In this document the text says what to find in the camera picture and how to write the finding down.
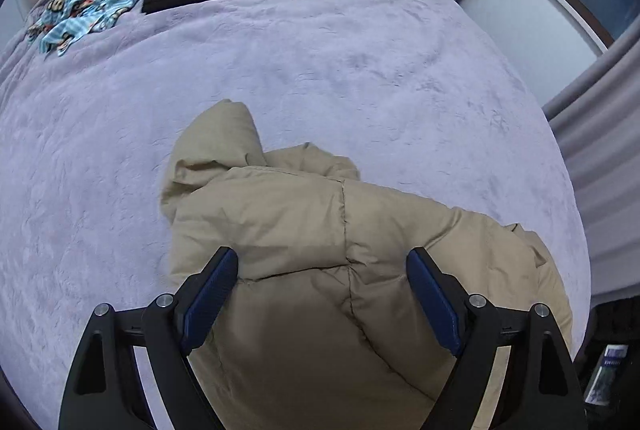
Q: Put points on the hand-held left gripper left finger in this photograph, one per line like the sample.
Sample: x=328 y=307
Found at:
x=210 y=297

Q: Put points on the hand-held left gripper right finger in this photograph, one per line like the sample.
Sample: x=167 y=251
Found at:
x=434 y=297

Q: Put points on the beige puffer jacket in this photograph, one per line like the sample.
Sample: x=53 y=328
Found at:
x=310 y=260

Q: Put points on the blue white packet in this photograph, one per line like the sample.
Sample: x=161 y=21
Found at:
x=607 y=372

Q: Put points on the purple fleece blanket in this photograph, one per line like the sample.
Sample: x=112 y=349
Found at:
x=350 y=74

